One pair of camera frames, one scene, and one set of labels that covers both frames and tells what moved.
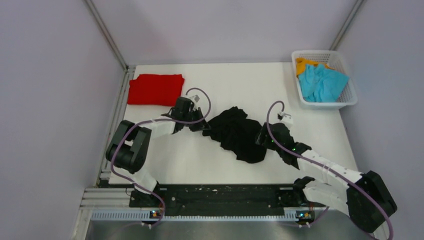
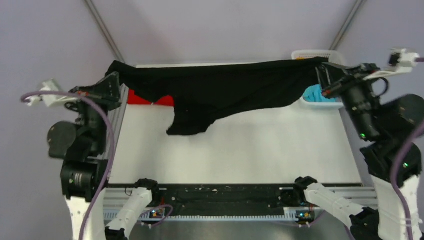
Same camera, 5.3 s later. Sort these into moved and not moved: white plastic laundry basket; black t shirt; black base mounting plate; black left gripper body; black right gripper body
Moved: black t shirt; black left gripper body; black right gripper body
Not moved: black base mounting plate; white plastic laundry basket
